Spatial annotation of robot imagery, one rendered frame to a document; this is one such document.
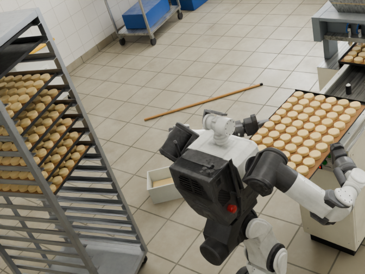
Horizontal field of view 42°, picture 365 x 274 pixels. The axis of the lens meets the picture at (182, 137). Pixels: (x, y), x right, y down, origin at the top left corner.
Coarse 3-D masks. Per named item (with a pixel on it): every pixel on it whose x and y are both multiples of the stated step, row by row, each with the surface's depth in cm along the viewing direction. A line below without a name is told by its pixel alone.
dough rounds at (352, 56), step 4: (356, 44) 297; (364, 44) 294; (352, 48) 298; (356, 48) 292; (360, 48) 292; (364, 48) 290; (352, 52) 290; (356, 52) 289; (360, 52) 292; (364, 52) 286; (348, 56) 288; (352, 56) 289; (356, 56) 289; (360, 56) 285; (364, 56) 284; (344, 60) 287; (348, 60) 285; (352, 60) 286; (356, 60) 282; (360, 60) 281; (364, 60) 279
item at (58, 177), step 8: (72, 152) 258; (80, 152) 256; (64, 160) 251; (72, 160) 249; (64, 168) 245; (72, 168) 247; (56, 176) 241; (64, 176) 243; (0, 184) 249; (8, 184) 247; (16, 184) 245; (56, 184) 238; (24, 192) 241; (32, 192) 239; (40, 192) 236
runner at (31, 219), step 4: (0, 216) 258; (4, 216) 257; (8, 216) 255; (12, 216) 254; (16, 216) 252; (20, 216) 251; (24, 216) 255; (20, 220) 254; (24, 220) 252; (28, 220) 251; (32, 220) 249; (36, 220) 248; (40, 220) 247; (44, 220) 246; (48, 220) 244; (52, 220) 243; (56, 220) 242; (60, 224) 243
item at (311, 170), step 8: (296, 104) 247; (320, 104) 241; (336, 104) 238; (288, 112) 243; (328, 112) 235; (344, 112) 231; (360, 112) 228; (320, 120) 231; (336, 120) 228; (352, 120) 225; (328, 128) 225; (264, 136) 232; (296, 152) 217; (328, 152) 212; (288, 160) 214; (320, 160) 209; (296, 168) 209; (312, 168) 206; (304, 176) 204
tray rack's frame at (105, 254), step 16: (0, 16) 222; (16, 16) 215; (32, 16) 214; (0, 32) 202; (16, 32) 205; (80, 240) 333; (96, 256) 317; (112, 256) 314; (128, 256) 310; (144, 256) 309; (16, 272) 289; (48, 272) 317; (80, 272) 310; (112, 272) 302; (128, 272) 299
